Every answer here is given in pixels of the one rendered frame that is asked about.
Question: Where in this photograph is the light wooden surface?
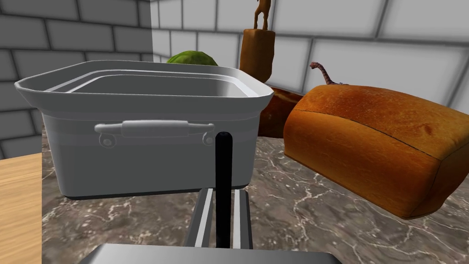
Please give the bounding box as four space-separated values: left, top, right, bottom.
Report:
0 153 43 264

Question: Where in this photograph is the black rod-shaped handle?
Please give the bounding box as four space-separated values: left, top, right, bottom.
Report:
215 132 234 250

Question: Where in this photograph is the brown wooden figurine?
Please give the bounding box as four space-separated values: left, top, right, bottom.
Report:
239 0 276 84

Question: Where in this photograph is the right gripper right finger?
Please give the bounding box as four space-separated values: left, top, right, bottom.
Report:
233 188 254 250

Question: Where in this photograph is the golden brown bread loaf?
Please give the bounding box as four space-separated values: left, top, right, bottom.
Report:
283 84 469 220

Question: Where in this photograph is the brown curved stalk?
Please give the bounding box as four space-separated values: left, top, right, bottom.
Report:
309 61 349 86

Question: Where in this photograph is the dark brown bread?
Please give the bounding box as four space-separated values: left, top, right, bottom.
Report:
257 87 305 139

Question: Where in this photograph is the green lettuce head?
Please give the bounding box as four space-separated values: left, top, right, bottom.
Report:
166 50 219 67

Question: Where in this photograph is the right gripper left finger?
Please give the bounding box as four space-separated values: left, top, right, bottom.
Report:
184 187 214 250

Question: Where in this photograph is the grey rectangular tub with handle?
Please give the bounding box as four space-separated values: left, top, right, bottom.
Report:
14 60 275 200

